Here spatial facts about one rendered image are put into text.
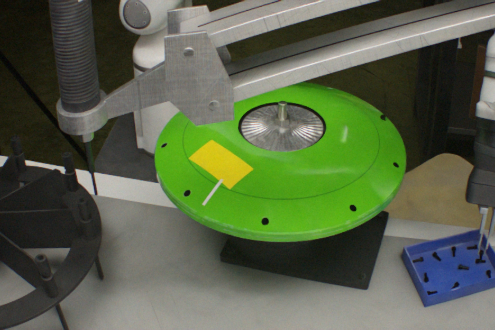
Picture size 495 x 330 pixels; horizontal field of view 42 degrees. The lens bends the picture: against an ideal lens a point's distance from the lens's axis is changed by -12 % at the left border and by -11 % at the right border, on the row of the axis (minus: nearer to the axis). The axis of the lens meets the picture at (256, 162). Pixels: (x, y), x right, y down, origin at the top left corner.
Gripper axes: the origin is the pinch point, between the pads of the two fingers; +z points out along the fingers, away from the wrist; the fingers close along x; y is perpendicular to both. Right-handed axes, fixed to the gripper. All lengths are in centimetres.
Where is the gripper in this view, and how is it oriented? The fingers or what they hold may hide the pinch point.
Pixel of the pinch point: (481, 254)
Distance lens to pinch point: 91.4
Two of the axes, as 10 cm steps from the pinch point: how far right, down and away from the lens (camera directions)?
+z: -1.2, 9.8, 1.8
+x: -9.6, -1.6, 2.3
